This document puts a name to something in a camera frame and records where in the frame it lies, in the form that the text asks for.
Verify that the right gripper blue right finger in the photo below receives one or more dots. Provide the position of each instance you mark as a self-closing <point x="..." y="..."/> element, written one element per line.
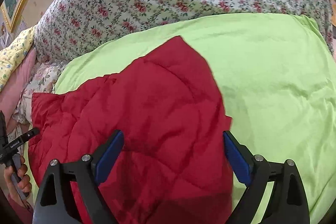
<point x="239" y="158"/>

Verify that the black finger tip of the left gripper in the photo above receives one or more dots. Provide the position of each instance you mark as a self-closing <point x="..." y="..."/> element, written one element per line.
<point x="30" y="134"/>

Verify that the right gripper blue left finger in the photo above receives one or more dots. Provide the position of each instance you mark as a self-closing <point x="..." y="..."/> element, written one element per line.
<point x="105" y="156"/>

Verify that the red quilted hooded jacket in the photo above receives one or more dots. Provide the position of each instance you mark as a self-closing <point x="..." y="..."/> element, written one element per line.
<point x="172" y="168"/>

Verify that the red knit sleeve forearm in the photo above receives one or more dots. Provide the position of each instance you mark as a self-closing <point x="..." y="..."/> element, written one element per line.
<point x="23" y="209"/>

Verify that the pink pillow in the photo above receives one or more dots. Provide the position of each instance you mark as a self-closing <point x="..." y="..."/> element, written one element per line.
<point x="11" y="93"/>

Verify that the pastel floral pillow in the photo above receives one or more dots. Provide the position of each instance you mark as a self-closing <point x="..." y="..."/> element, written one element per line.
<point x="42" y="80"/>

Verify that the yellow floral pillow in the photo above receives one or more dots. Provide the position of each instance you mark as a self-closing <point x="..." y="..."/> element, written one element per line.
<point x="14" y="54"/>

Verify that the lime green bed sheet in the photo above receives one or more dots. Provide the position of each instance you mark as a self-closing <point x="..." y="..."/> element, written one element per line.
<point x="277" y="82"/>

